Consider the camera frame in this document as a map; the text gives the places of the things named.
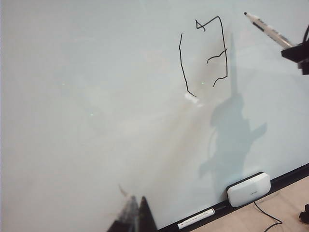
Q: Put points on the white whiteboard eraser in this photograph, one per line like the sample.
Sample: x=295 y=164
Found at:
x=248 y=191

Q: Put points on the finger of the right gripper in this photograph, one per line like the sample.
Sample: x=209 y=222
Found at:
x=299 y=53

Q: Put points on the black power plug block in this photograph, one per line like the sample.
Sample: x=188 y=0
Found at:
x=305 y=212

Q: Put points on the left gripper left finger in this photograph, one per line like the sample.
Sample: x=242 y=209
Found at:
x=128 y=217

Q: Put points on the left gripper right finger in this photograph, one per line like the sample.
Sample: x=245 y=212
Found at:
x=146 y=217

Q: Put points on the large white whiteboard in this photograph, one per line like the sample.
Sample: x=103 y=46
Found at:
x=72 y=96

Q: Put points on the white marker with black cap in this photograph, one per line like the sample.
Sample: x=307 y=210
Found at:
x=195 y=218

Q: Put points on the black whiteboard tray ledge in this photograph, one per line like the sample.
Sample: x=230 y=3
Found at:
x=289 y=178

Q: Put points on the white marker pen black tip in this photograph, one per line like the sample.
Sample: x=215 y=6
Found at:
x=270 y=30

